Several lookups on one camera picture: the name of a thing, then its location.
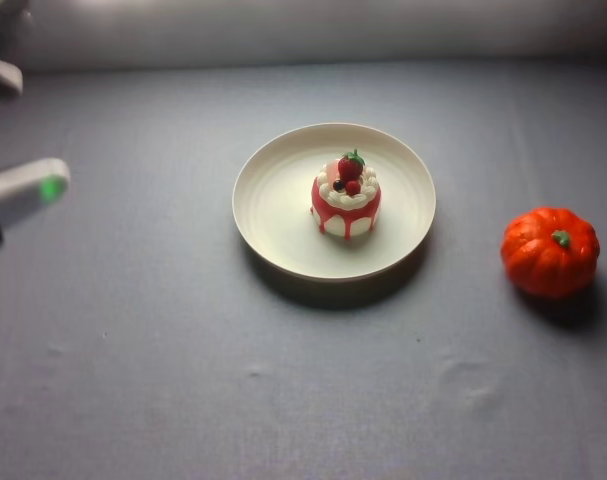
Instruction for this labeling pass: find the white round plate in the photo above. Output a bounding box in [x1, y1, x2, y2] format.
[232, 122, 438, 281]

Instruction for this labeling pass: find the toy cake with strawberry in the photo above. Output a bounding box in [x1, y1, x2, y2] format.
[310, 148, 383, 241]

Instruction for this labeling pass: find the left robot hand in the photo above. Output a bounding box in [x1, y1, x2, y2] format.
[0, 55, 72, 251]

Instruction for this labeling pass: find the white backdrop panel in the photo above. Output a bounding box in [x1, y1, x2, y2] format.
[0, 0, 607, 76]

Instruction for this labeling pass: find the orange toy pumpkin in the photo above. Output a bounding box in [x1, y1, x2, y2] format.
[500, 206, 601, 300]

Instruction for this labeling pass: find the grey table cloth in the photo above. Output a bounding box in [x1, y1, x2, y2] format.
[0, 59, 607, 480]

